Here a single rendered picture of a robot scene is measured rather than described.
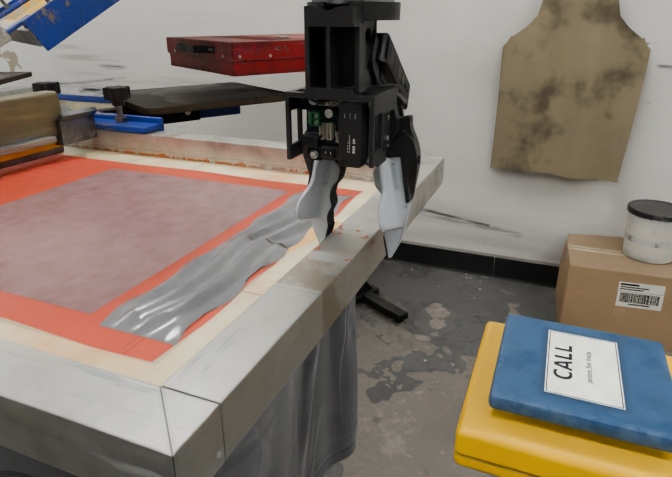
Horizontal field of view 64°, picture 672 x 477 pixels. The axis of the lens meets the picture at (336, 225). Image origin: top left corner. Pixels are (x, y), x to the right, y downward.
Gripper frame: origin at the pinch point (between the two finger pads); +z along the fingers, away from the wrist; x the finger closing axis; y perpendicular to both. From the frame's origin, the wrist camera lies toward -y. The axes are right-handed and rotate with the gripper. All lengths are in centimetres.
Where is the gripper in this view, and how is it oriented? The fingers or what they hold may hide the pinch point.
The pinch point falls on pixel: (359, 235)
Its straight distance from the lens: 50.1
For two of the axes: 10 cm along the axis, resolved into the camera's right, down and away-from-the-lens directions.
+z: 0.0, 9.3, 3.6
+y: -3.8, 3.4, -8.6
